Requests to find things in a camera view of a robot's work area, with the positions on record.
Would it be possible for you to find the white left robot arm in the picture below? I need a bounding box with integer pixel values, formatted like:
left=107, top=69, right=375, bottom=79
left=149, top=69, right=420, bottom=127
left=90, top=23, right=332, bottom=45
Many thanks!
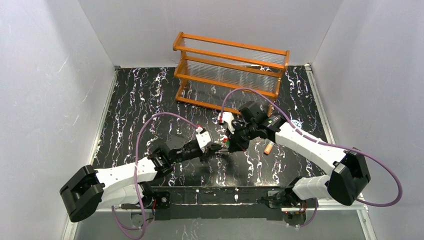
left=59, top=135, right=223, bottom=223

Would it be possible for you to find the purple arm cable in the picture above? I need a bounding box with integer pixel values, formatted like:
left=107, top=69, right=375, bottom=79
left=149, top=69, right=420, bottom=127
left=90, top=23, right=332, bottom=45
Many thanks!
left=110, top=112, right=201, bottom=240
left=220, top=87, right=404, bottom=228

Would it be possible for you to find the metal oval keyring holder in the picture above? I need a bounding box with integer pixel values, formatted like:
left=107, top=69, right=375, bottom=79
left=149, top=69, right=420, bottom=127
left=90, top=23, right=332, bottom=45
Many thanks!
left=211, top=144, right=230, bottom=154

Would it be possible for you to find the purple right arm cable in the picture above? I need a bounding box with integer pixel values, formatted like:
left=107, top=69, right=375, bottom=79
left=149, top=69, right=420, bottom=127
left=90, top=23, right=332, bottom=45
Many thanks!
left=220, top=87, right=404, bottom=228

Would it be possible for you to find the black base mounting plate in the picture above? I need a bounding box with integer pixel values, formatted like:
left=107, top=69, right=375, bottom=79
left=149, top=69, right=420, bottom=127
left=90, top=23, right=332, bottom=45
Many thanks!
left=142, top=186, right=314, bottom=226

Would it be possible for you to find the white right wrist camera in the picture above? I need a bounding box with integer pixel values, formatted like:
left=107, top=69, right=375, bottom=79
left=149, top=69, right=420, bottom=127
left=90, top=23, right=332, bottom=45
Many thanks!
left=218, top=111, right=235, bottom=134

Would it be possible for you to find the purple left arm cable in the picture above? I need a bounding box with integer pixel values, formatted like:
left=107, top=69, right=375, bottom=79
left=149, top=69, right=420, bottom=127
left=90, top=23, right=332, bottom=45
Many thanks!
left=110, top=112, right=201, bottom=240

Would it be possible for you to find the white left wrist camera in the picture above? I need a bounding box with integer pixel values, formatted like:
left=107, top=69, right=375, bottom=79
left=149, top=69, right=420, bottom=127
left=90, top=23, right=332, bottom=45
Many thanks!
left=195, top=125, right=214, bottom=153

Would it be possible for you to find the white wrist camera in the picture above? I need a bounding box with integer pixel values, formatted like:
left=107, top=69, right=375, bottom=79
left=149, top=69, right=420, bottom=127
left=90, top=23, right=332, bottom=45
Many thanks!
left=218, top=111, right=235, bottom=134
left=195, top=125, right=214, bottom=153

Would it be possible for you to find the orange capped tube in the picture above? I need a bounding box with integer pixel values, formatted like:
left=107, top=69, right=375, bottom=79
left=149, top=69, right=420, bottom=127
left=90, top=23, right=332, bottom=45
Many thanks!
left=263, top=141, right=275, bottom=155

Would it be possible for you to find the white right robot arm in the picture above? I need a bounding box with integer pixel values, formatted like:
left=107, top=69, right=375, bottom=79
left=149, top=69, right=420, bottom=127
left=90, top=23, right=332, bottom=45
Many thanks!
left=219, top=101, right=371, bottom=206

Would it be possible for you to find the orange wooden rack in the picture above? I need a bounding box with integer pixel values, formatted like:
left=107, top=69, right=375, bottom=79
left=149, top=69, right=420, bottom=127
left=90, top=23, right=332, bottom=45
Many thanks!
left=172, top=31, right=290, bottom=110

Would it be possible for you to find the blue lidded jar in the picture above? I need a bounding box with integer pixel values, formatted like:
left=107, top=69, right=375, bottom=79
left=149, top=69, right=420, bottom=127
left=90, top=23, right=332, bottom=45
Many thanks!
left=291, top=119, right=303, bottom=129

